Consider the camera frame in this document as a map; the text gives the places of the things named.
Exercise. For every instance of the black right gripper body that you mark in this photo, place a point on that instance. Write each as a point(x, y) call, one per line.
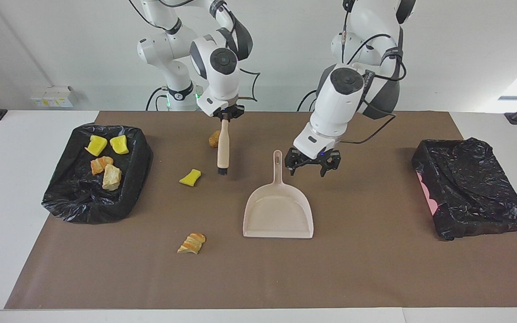
point(229, 110)

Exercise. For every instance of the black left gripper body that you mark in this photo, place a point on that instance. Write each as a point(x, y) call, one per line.
point(312, 157)

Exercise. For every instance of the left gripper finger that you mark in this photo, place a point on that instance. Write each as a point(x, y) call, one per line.
point(331, 163)
point(293, 163)

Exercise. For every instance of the beige brush with black bristles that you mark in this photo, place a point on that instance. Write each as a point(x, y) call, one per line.
point(223, 148)

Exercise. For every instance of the beige plastic dustpan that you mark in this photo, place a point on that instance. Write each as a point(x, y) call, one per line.
point(278, 211)

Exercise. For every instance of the yellow sponge chunk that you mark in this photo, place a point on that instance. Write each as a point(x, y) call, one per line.
point(119, 144)

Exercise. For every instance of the pale toy food piece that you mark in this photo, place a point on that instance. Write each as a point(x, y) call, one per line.
point(111, 178)

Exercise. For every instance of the yellow sponge with green layer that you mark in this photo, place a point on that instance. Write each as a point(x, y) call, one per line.
point(96, 145)

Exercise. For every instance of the pale orange toy pastry piece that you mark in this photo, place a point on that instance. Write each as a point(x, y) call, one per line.
point(100, 164)

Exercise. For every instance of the striped toy croissant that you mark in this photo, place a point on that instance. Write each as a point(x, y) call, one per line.
point(192, 243)

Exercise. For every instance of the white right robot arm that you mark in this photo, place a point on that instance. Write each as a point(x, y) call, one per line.
point(222, 85)

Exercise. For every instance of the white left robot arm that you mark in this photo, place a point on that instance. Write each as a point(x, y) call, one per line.
point(337, 103)

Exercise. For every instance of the pink bin with black bag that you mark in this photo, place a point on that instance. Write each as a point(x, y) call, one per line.
point(474, 188)

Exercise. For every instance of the bin lined with black bag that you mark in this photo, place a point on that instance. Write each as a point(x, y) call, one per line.
point(83, 202)

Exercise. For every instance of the brown toy croquette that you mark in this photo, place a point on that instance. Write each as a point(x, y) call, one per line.
point(213, 140)

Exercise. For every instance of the small yellow sponge piece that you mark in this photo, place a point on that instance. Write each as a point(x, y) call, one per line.
point(190, 178)

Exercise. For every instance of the brown paper table mat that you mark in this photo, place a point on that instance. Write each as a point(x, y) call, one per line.
point(375, 269)

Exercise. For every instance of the white wall socket box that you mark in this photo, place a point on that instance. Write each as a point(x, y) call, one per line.
point(52, 96)

